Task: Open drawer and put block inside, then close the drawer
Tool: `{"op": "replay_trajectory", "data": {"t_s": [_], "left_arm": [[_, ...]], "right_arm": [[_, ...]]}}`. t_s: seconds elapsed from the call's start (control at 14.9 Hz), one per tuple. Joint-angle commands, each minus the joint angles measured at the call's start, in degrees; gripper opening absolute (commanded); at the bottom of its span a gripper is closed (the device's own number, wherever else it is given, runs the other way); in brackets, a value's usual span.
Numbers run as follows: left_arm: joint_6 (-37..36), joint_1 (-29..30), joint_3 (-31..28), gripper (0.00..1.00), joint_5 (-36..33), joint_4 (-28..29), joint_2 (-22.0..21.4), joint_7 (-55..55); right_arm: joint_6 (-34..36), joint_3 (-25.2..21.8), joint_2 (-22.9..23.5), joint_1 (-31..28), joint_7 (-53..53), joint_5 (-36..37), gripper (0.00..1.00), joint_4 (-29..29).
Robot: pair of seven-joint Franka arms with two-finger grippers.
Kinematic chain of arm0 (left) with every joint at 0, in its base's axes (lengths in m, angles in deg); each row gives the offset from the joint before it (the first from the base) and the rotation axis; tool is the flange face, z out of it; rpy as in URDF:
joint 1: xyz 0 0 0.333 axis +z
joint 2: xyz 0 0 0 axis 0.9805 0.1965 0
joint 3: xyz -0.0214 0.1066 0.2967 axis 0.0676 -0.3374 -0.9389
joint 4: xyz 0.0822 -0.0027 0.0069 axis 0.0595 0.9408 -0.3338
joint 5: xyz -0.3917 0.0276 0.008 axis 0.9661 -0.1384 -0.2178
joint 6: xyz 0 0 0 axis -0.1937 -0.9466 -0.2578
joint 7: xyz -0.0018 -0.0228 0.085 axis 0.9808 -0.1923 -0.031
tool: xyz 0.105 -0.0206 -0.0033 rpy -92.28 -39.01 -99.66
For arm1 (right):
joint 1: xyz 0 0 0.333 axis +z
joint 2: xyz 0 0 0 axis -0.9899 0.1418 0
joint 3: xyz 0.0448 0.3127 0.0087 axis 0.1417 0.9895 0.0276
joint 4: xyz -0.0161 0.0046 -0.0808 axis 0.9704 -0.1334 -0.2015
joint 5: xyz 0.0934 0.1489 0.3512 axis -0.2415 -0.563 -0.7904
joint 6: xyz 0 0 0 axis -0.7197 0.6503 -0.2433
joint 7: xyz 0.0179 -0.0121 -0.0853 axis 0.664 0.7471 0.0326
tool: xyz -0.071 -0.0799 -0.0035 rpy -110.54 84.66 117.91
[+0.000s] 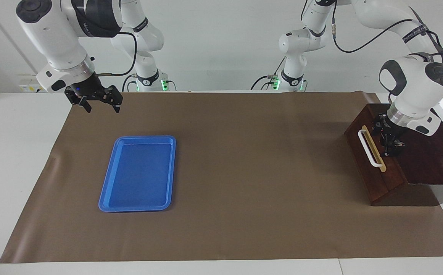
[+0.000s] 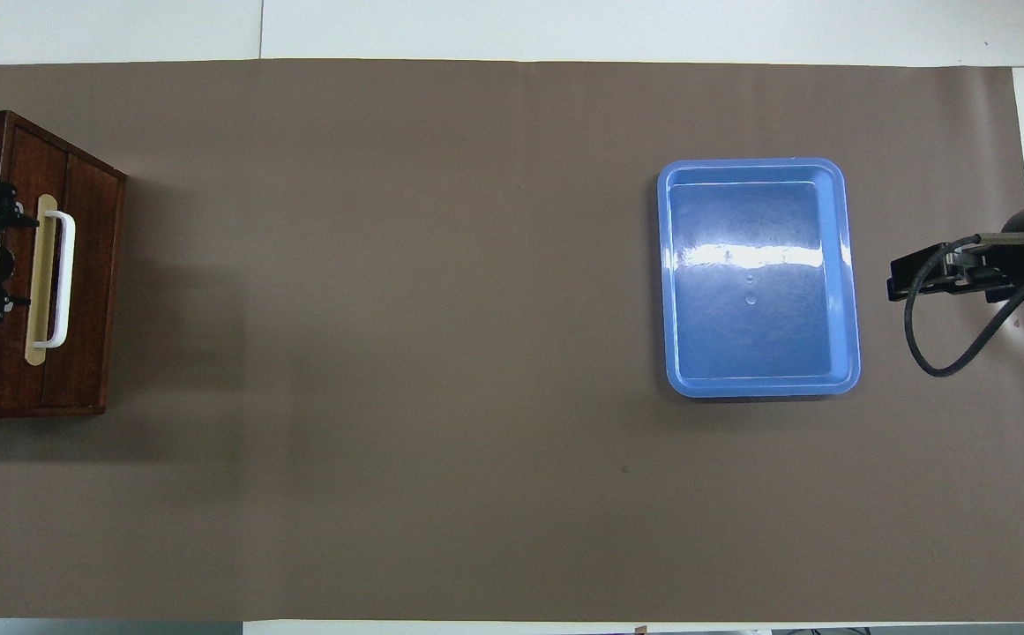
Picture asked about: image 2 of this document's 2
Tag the blue plastic tray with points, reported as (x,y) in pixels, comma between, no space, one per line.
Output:
(758,282)

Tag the brown paper table mat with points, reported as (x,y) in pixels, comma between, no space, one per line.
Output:
(432,397)

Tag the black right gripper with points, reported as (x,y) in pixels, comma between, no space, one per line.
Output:
(970,265)

